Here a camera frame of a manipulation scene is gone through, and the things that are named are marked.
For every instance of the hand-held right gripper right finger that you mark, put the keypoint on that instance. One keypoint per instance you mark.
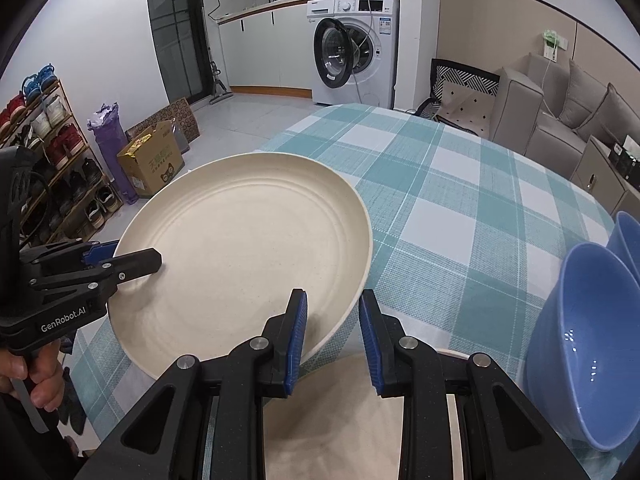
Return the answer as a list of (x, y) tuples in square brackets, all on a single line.
[(370, 345)]

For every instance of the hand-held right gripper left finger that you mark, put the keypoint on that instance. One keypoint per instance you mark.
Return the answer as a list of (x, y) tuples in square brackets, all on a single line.
[(297, 345)]

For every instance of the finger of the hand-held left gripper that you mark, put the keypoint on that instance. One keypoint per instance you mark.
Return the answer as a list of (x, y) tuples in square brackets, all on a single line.
[(135, 262), (97, 252)]

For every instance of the cream round plate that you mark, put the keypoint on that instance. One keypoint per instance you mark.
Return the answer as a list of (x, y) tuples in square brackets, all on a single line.
[(345, 410), (240, 260)]

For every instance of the blue bowl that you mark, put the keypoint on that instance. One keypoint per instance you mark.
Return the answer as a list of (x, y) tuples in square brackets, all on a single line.
[(627, 245), (585, 345)]

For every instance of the person's left hand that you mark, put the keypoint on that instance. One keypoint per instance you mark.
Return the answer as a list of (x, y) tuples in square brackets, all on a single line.
[(42, 375)]

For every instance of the purple rolled mat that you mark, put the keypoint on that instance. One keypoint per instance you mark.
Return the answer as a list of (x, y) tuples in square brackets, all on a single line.
[(110, 155)]

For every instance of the brown cardboard box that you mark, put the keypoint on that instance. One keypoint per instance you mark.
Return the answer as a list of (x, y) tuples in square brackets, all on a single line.
[(150, 165)]

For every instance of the shoe rack with shoes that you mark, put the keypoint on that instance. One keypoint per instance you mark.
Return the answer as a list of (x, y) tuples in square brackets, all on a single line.
[(60, 160)]

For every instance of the patterned brown cardboard sheet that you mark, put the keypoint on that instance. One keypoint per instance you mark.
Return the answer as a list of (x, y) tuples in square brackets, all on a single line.
[(180, 115)]

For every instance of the teal checked tablecloth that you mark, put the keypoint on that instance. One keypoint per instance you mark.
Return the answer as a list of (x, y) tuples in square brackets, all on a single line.
[(450, 210)]

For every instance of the grey floor mop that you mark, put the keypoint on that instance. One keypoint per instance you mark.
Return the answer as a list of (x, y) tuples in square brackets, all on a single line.
[(219, 90)]

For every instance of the dark glass door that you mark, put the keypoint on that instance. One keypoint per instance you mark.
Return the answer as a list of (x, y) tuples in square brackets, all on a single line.
[(175, 30)]

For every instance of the white lower kitchen cabinets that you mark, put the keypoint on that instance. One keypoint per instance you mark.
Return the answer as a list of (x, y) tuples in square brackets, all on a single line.
[(265, 50)]

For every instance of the black white patterned cushion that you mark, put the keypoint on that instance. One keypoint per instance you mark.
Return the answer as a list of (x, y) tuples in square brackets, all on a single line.
[(462, 97)]

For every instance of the grey sofa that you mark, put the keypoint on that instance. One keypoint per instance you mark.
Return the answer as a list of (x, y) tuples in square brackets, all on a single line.
[(520, 105)]

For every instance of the grey side cabinet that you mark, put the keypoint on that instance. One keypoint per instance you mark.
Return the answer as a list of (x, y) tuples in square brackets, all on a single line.
[(597, 175)]

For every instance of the white washing machine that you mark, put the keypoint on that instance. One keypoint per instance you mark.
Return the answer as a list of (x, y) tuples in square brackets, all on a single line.
[(375, 60)]

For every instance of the grey cushion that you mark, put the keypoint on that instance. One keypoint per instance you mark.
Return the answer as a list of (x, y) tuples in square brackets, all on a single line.
[(612, 117), (580, 95)]

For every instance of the white tissue box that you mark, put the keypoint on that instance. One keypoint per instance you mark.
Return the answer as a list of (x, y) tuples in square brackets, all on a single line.
[(632, 144)]

